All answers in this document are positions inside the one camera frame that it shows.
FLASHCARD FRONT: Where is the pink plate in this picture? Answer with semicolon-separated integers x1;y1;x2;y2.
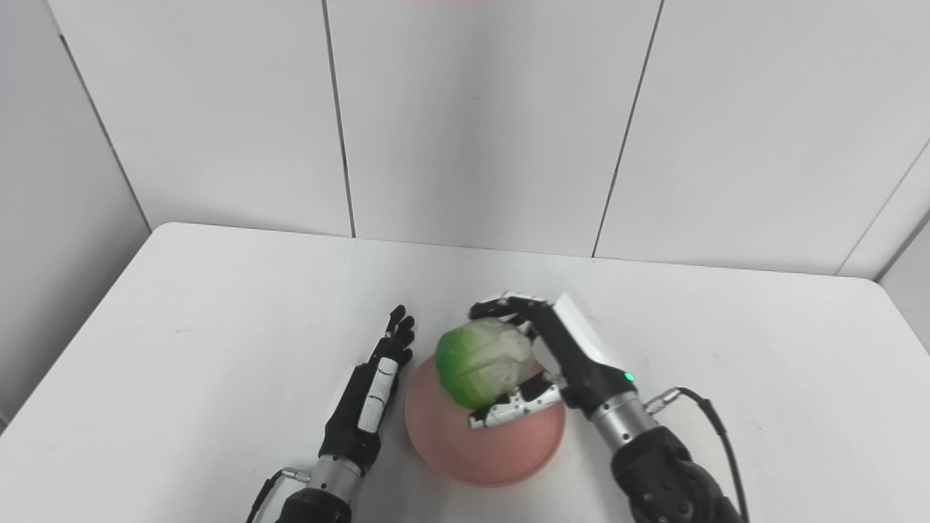
404;356;567;487

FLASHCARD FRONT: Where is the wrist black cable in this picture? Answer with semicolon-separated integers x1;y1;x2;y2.
645;387;751;523
246;468;313;523

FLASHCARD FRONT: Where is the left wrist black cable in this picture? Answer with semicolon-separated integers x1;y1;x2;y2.
246;468;313;523

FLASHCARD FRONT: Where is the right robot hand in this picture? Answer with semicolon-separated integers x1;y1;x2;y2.
467;291;640;430

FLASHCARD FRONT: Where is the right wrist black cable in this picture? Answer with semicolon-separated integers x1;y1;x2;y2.
645;387;751;523

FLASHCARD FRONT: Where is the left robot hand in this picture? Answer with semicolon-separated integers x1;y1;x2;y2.
318;304;416;476

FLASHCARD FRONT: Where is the green white cabbage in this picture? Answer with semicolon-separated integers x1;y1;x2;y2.
434;318;535;410

